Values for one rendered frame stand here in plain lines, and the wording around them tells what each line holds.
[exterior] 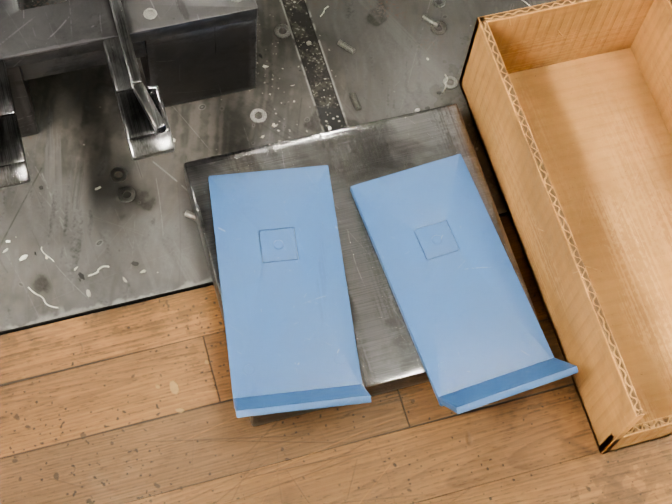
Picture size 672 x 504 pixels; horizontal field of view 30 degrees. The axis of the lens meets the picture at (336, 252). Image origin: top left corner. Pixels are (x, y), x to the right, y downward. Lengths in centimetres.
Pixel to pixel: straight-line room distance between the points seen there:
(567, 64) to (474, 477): 28
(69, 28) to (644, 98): 36
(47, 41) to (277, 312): 19
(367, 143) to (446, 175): 5
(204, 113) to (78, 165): 8
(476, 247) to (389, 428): 11
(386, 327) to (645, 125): 22
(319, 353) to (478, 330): 9
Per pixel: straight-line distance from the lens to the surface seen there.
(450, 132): 76
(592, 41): 81
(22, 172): 67
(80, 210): 75
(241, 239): 71
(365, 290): 71
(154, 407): 70
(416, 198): 73
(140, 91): 68
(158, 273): 73
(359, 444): 70
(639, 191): 79
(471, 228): 73
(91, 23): 71
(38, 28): 72
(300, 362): 68
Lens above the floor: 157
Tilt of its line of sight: 65 degrees down
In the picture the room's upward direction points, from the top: 9 degrees clockwise
